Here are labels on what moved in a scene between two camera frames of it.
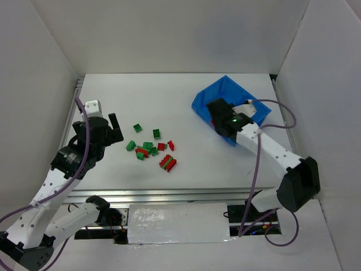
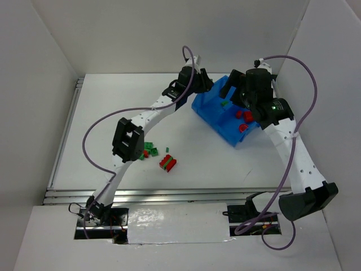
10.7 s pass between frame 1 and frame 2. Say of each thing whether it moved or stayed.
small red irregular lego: moved
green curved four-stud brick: stayed
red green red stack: stayed
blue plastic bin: stayed
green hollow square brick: stayed
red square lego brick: moved
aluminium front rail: stayed
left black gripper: moved
